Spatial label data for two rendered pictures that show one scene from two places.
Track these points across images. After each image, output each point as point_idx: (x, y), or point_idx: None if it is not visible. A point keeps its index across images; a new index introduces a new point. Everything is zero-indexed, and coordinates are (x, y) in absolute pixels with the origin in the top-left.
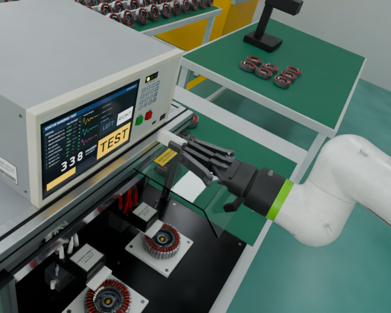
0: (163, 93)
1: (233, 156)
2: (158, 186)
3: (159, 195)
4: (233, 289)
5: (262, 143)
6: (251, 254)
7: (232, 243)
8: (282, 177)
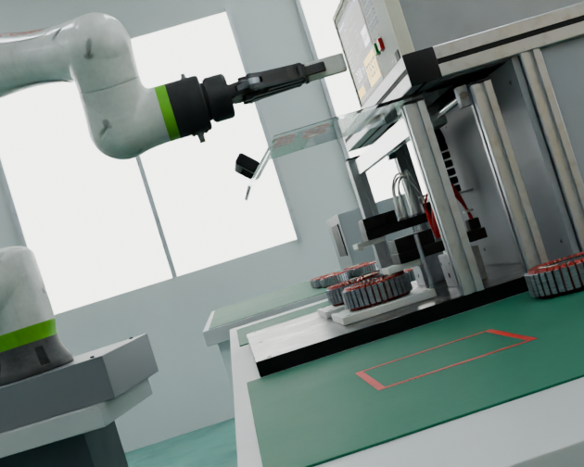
0: (379, 10)
1: (247, 81)
2: (523, 294)
3: (484, 287)
4: (238, 372)
5: (531, 400)
6: (240, 383)
7: (284, 350)
8: (169, 82)
